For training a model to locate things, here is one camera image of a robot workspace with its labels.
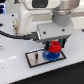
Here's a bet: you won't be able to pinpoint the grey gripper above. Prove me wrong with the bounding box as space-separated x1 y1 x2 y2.
37 22 74 51

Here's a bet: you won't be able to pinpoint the blue gear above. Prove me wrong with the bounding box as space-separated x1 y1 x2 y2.
43 50 60 61

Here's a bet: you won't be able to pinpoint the red gear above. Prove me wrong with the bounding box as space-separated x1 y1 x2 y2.
49 41 62 53

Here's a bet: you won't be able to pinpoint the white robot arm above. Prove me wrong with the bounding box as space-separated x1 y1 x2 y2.
18 0 84 50

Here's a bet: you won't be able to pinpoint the left metal peg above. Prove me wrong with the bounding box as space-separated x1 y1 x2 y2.
34 51 39 61

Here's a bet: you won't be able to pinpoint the black cable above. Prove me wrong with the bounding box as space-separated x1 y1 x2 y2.
0 29 39 42

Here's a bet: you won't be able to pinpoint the black-framed peg base plate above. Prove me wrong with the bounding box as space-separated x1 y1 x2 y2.
26 49 66 68

